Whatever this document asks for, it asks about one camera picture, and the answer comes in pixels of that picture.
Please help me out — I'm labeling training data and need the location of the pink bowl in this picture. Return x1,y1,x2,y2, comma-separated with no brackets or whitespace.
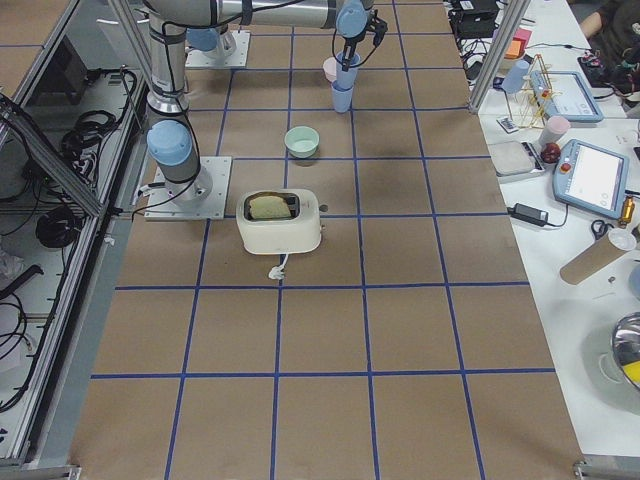
323,57,337,83

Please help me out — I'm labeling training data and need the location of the blue cup on desk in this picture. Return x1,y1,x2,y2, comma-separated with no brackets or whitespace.
501,60,529,94

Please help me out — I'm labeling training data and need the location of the cream white toaster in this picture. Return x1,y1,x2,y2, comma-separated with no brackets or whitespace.
236,189,321,255

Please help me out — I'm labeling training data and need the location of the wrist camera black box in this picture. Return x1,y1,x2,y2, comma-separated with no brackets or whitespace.
368,10,388,48

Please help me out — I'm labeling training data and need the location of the red apple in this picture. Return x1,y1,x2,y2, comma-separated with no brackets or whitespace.
540,143,561,164

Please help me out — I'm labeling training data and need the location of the bread slice in toaster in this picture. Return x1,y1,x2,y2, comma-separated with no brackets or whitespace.
249,195,291,220

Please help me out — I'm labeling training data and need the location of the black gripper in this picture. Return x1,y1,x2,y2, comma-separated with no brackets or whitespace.
341,35,361,71

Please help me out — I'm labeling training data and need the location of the steel mixing bowl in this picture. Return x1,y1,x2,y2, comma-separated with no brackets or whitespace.
598,312,639,391

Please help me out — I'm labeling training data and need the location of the black power adapter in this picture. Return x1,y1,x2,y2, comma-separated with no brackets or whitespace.
507,203,548,227

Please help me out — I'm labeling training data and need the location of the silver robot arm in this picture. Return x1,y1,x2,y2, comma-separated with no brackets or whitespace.
145,0,377,146
186,26,236,56

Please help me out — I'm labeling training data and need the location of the silver kitchen scale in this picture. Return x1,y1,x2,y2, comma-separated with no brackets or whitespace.
488,141,545,178

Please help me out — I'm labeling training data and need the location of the pink cup on desk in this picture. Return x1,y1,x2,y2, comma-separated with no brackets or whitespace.
538,115,571,148

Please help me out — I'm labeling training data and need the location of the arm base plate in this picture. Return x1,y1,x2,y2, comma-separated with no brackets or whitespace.
186,29,251,70
144,156,232,221

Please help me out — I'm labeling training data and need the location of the teach pendant tablet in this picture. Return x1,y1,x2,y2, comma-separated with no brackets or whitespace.
552,139,629,219
529,70,604,123

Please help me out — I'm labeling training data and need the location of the cardboard tube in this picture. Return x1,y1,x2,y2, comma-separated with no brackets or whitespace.
559,228,637,285

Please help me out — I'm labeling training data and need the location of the aluminium frame post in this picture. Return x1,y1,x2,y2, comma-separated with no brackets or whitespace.
468,0,530,114

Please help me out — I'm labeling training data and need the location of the near teach pendant tablet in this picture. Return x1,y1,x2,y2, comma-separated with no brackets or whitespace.
552,139,629,219

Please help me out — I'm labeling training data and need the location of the gold wire rack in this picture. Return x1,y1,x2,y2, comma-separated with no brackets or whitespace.
504,53,560,129

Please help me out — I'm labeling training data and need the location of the far teach pendant tablet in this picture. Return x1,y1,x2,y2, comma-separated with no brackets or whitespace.
529,70,604,123

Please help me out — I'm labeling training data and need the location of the amber glass bottle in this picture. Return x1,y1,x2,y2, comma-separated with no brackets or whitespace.
618,195,635,228

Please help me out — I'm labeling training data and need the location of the blue cup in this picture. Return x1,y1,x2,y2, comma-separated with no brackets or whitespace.
501,60,529,94
336,52,361,90
331,81,353,114

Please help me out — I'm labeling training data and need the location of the green bowl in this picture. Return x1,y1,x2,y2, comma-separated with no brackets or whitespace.
284,126,320,159

